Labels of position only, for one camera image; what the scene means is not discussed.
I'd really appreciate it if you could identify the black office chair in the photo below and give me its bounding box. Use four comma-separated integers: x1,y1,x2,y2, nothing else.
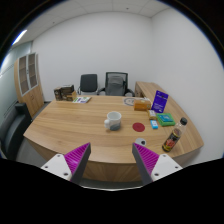
77,73,100,96

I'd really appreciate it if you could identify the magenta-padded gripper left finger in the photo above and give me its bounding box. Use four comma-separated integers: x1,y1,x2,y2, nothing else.
40,142,92,185

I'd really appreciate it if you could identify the orange-brown cardboard box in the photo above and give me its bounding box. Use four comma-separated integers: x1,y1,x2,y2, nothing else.
133,97,152,112

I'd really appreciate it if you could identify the grey mesh office chair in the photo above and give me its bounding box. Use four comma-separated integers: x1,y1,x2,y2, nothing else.
98,71,136,98

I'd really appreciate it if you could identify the purple standing pouch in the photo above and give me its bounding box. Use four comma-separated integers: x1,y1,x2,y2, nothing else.
150,90,170,114

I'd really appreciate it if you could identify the small blue box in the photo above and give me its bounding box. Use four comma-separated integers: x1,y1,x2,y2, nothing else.
149,119,160,130

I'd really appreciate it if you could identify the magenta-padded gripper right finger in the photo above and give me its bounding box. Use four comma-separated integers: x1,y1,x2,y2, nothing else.
131,142,184,186

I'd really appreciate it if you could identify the clear black-capped drink bottle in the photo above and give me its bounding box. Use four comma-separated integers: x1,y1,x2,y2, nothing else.
161,117,188,154

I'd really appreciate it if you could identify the white grey-patterned mug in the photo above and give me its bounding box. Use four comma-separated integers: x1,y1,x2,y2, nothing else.
103,110,123,132

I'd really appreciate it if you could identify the white round dark-centred disc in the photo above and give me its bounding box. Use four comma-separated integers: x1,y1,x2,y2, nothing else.
134,137,147,147

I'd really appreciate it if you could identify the small beige packet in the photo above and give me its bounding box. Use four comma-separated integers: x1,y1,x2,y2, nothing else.
147,109,158,121

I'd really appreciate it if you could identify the white green leaflet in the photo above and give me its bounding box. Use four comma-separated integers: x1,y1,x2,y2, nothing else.
72,96,92,104

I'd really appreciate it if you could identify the wooden glass-door cabinet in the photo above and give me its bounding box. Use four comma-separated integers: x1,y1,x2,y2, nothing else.
13,52,45,118

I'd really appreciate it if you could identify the round grey printed disc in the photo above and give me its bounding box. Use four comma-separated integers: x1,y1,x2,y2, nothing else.
123,96,136,107

